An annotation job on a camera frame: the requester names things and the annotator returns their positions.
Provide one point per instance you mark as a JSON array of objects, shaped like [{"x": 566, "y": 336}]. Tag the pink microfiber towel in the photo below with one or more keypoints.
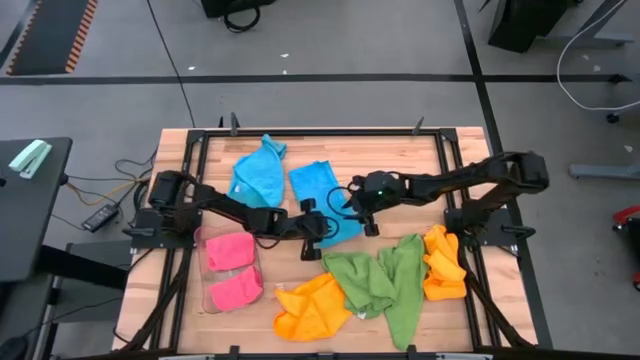
[
  {"x": 230, "y": 250},
  {"x": 237, "y": 292}
]

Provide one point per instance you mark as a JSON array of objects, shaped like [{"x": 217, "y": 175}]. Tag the black computer mouse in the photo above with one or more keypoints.
[{"x": 12, "y": 348}]

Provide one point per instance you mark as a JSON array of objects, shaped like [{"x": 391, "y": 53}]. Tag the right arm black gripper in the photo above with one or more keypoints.
[{"x": 362, "y": 195}]

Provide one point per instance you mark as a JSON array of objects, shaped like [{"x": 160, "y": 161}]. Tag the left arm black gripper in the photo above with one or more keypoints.
[{"x": 307, "y": 227}]

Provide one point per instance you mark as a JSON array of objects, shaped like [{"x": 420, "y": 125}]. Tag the orange microfiber towel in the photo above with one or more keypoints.
[
  {"x": 310, "y": 310},
  {"x": 445, "y": 270}
]

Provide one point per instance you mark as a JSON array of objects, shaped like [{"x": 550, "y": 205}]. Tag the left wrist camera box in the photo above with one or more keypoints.
[{"x": 307, "y": 205}]

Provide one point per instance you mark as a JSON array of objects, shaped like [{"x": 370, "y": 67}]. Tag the grey table foot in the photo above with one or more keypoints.
[{"x": 605, "y": 171}]

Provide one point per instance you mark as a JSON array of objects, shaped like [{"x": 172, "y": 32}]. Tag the black table base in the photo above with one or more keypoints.
[{"x": 525, "y": 20}]

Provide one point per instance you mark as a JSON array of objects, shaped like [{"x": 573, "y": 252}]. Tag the blue microfiber towel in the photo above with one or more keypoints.
[
  {"x": 320, "y": 190},
  {"x": 257, "y": 175}
]

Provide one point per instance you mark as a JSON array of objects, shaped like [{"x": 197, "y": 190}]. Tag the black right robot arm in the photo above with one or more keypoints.
[{"x": 450, "y": 180}]

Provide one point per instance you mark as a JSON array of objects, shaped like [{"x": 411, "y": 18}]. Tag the mint green stapler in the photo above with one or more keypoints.
[{"x": 30, "y": 157}]

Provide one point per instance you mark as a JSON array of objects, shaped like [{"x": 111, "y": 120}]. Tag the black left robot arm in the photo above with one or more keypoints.
[{"x": 220, "y": 202}]

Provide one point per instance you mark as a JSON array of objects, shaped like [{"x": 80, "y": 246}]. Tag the black equipment base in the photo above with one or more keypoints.
[{"x": 235, "y": 5}]

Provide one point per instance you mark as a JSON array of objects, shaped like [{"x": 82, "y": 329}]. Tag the black orange-edged floor mat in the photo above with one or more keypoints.
[{"x": 50, "y": 35}]

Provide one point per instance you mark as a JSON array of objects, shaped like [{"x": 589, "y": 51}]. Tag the black desk foot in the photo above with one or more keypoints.
[{"x": 85, "y": 265}]

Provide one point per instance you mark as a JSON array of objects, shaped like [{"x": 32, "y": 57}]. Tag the black desk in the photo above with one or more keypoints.
[{"x": 25, "y": 225}]

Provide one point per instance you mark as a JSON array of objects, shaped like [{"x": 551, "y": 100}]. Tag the green microfiber towel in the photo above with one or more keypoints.
[{"x": 395, "y": 285}]

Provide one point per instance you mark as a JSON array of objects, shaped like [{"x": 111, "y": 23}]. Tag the clear plastic bin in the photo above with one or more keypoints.
[{"x": 202, "y": 280}]

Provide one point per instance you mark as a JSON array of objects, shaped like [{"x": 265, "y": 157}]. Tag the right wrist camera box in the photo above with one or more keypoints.
[{"x": 371, "y": 230}]

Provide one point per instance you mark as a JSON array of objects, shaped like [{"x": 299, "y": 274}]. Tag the red cart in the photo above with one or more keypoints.
[{"x": 627, "y": 220}]

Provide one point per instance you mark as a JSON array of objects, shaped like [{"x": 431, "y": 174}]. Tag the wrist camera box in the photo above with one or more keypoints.
[
  {"x": 371, "y": 230},
  {"x": 307, "y": 205}
]

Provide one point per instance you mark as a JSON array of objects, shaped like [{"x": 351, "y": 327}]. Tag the black power adapter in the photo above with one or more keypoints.
[{"x": 100, "y": 217}]

